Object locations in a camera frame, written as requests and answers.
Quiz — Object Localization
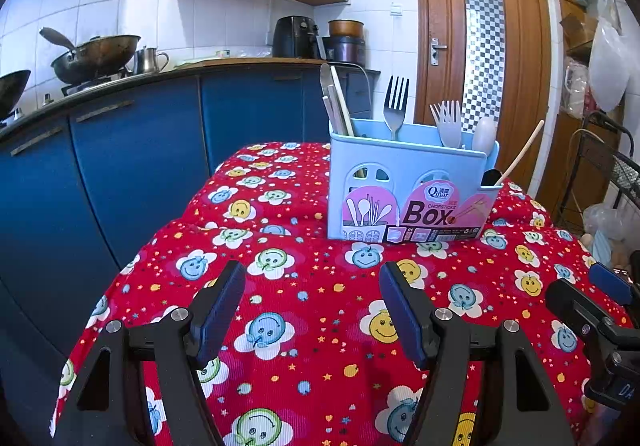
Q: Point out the black air fryer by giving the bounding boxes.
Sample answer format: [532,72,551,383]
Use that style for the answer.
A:
[272,16,326,60]

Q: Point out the large dark metal wok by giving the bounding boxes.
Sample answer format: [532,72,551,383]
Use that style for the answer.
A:
[40,28,142,84]

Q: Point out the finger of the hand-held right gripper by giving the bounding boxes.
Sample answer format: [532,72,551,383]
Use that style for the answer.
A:
[589,262,635,305]
[545,279,616,342]

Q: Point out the wooden chopstick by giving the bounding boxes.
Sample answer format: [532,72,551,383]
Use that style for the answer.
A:
[330,65,357,137]
[497,119,546,186]

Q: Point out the metal fork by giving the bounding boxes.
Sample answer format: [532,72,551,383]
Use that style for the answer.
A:
[382,75,411,142]
[442,100,463,149]

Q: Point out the light blue utensil box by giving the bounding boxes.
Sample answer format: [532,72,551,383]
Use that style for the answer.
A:
[327,119,501,244]

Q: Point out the brown pot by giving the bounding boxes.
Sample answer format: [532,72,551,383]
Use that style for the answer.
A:
[328,19,365,38]

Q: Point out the clear plastic bag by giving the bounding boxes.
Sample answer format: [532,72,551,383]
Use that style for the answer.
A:
[582,203,640,267]

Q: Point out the red smiley flower tablecloth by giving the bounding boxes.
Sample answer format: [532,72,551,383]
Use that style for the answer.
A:
[50,141,626,446]

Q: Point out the steel pitcher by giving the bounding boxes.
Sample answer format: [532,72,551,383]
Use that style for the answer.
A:
[134,46,170,76]

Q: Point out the dark rice cooker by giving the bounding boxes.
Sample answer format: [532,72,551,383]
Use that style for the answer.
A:
[322,36,368,67]

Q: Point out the small dark metal wok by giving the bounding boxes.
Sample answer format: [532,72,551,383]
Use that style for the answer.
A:
[0,70,32,119]

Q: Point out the wooden door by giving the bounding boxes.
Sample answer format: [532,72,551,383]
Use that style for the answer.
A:
[411,0,551,197]

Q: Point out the black metal rack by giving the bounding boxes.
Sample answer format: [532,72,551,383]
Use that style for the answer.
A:
[555,113,640,237]

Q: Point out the blue kitchen counter cabinet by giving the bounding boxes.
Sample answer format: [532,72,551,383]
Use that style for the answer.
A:
[0,59,381,352]

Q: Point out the white plastic bag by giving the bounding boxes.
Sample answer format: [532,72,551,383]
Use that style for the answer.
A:
[587,19,631,112]

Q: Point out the white spoon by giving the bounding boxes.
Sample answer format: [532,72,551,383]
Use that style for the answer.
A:
[471,116,498,154]

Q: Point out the wooden shelf unit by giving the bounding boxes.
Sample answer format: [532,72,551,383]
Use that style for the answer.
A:
[547,0,640,117]

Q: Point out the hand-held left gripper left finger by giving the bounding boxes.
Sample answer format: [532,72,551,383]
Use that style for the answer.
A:
[50,260,247,446]

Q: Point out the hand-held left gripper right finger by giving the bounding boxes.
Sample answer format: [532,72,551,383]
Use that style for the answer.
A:
[378,262,576,446]

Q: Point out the metal tongs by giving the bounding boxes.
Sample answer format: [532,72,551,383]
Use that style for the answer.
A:
[320,62,343,134]

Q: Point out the gas stove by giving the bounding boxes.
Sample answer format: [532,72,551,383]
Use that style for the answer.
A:
[61,74,133,96]

